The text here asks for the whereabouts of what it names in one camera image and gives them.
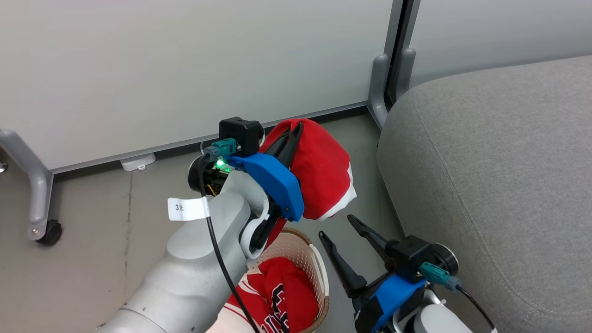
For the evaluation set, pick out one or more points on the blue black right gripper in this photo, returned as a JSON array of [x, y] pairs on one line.
[[393, 296]]

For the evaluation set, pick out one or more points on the grey curved partition leg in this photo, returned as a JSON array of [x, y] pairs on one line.
[[37, 185]]

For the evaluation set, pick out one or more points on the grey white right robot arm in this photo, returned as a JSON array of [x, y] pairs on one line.
[[439, 321]]

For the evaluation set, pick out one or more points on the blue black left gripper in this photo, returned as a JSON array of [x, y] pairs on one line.
[[273, 185]]

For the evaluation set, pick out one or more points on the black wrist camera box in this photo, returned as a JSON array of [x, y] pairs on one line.
[[409, 256], [240, 132]]

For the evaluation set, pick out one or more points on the grey fabric sofa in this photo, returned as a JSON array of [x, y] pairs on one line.
[[499, 175]]

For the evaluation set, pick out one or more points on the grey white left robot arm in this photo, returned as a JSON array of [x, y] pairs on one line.
[[194, 277]]

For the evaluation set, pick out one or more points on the black caster wheel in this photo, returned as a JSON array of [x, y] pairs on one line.
[[51, 232]]

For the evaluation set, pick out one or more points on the cream perforated laundry basket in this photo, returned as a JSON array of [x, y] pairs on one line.
[[296, 249]]

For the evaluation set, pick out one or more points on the narrow white partition panel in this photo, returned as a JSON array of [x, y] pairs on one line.
[[508, 32]]

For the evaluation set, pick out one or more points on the wide white partition panel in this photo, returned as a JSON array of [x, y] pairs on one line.
[[185, 69]]

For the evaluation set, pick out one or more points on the white plastic floor bracket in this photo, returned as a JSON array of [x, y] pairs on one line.
[[138, 162]]

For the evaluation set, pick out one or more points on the grey partition post with feet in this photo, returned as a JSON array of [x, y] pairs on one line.
[[378, 83]]

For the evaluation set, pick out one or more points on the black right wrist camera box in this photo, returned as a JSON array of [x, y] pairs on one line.
[[409, 256]]

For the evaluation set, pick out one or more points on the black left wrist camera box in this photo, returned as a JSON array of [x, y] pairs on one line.
[[240, 132]]

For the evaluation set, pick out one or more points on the red white striped jersey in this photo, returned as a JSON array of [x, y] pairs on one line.
[[296, 296]]

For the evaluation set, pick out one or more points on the red garment with white trim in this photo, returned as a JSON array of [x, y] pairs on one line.
[[323, 171]]

